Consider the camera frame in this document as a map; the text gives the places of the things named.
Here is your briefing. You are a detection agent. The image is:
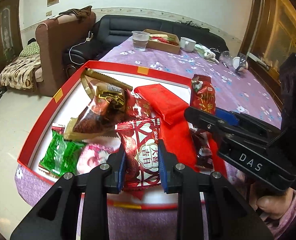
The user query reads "long red snack packet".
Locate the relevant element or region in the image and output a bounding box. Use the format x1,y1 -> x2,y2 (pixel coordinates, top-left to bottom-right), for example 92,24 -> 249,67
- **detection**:
134,84 -> 199,172

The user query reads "red white festive snack packet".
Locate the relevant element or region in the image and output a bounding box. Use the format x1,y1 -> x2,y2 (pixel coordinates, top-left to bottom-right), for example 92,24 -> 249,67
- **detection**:
115,118 -> 160,190

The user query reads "pink strawberry bear snack packet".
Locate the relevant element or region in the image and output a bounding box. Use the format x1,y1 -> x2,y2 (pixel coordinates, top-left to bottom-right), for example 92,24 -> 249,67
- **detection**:
76,144 -> 117,174

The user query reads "gold brown snack packet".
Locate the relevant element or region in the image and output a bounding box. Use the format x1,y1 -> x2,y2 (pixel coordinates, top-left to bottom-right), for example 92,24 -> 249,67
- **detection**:
63,68 -> 133,141

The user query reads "pink sleeve forearm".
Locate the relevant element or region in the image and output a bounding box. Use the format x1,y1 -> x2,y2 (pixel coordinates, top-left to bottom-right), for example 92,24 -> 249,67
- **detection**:
265,191 -> 296,239

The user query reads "cardboard box of snacks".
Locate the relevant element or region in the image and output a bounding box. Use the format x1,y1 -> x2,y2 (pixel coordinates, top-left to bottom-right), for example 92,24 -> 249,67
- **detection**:
144,29 -> 181,54

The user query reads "person's right hand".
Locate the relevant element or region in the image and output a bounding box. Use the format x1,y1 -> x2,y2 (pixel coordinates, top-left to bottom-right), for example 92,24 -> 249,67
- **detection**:
249,185 -> 293,220

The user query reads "red snack packet on table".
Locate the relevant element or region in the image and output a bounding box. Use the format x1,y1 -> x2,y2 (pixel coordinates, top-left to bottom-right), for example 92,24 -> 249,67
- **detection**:
190,74 -> 216,115

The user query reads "purple floral tablecloth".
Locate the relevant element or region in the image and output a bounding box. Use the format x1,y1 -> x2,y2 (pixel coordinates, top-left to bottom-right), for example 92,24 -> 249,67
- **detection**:
15,39 -> 281,239

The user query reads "dark purple snack packet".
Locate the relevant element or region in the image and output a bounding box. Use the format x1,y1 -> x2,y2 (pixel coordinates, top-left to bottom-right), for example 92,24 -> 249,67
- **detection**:
191,129 -> 214,170

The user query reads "phone stand with white ball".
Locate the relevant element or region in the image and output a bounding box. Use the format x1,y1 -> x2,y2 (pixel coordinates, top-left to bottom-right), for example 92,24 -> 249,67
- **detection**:
232,53 -> 248,75

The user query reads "red patterned candy packet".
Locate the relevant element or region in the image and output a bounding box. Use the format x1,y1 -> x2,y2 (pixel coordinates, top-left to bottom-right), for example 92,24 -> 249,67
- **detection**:
125,89 -> 152,120

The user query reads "green snack packet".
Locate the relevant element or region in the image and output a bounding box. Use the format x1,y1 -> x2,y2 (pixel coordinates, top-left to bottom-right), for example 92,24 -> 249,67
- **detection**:
39,130 -> 86,177

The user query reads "white cloth bundle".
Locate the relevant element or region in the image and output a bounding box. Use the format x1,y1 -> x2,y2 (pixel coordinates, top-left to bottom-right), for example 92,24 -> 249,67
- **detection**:
195,44 -> 219,64

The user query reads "white ceramic mug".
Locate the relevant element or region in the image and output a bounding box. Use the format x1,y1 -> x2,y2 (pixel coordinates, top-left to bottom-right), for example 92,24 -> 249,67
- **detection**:
180,37 -> 196,52

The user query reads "clear plastic cup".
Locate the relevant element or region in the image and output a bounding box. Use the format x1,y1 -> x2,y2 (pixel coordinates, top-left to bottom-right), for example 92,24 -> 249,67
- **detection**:
132,31 -> 150,51

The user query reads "red shallow gift box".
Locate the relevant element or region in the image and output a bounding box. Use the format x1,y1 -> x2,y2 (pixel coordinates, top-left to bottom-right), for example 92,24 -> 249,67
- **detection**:
17,60 -> 229,210

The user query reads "black leather sofa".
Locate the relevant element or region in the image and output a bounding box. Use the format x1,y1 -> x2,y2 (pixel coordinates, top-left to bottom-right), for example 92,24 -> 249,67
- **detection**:
62,15 -> 228,66

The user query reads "patterned blanket daybed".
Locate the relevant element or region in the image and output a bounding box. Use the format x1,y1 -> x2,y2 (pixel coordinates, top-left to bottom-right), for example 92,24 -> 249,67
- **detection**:
0,41 -> 41,90

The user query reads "brown fabric armchair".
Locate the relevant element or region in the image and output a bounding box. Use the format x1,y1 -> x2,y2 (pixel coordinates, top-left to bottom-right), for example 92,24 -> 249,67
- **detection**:
35,12 -> 96,97

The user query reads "white charging cable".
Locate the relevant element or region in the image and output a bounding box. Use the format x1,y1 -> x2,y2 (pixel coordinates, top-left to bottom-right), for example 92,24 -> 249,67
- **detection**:
68,31 -> 94,66

